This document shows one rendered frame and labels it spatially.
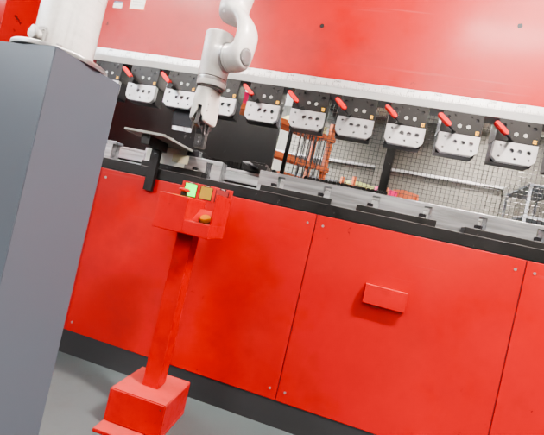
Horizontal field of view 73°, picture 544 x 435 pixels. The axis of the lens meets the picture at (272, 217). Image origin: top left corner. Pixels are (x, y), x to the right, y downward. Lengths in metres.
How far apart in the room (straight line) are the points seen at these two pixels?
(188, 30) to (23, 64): 1.13
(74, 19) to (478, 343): 1.50
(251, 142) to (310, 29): 0.75
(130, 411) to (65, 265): 0.62
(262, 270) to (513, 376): 0.93
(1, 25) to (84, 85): 1.35
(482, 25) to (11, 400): 1.89
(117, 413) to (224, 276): 0.58
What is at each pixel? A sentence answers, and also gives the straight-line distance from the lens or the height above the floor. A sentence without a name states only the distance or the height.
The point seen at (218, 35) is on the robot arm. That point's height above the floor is 1.24.
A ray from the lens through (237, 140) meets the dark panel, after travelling 2.25.
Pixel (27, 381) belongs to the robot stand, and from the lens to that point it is 1.03.
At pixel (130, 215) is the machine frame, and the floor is 0.65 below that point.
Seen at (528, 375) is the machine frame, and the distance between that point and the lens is 1.60.
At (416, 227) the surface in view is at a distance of 1.44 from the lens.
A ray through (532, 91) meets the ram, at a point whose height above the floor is 1.45.
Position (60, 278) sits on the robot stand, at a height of 0.53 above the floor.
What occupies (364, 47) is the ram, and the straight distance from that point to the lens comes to 1.72.
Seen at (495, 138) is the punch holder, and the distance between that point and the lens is 1.66.
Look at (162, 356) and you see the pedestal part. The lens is 1.39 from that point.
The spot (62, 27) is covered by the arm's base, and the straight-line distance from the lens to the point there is 0.96.
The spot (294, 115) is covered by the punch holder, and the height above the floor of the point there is 1.22.
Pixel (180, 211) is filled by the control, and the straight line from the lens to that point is 1.25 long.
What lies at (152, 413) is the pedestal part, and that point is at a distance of 1.38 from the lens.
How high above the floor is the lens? 0.76
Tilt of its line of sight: 1 degrees up
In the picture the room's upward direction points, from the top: 13 degrees clockwise
